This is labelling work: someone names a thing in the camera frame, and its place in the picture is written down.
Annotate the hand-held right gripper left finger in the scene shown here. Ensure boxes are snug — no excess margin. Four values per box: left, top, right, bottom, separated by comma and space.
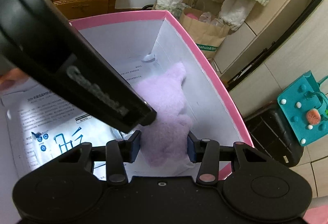
58, 130, 142, 186

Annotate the cream wardrobe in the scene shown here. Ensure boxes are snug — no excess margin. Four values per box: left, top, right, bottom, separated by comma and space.
209, 0, 328, 117

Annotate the printed paper sheet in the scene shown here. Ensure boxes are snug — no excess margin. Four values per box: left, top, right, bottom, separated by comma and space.
1, 64, 154, 178

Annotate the brown paper bag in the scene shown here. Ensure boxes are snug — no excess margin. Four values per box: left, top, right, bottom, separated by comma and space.
179, 7, 230, 60

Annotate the wooden nightstand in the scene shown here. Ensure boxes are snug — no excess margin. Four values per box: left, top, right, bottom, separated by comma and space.
42, 0, 122, 21

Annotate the teal felt handbag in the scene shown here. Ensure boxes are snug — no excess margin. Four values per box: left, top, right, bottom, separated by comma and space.
277, 70, 328, 148

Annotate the purple plush toy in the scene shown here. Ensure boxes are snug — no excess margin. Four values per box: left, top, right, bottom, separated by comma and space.
132, 61, 196, 168

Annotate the person's left hand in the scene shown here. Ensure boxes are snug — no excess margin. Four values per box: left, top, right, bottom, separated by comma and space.
0, 69, 30, 91

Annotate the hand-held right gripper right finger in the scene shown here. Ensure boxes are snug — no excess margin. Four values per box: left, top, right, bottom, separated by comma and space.
187, 132, 269, 185

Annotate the pink cardboard box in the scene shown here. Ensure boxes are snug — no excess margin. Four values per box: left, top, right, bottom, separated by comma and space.
0, 10, 255, 181

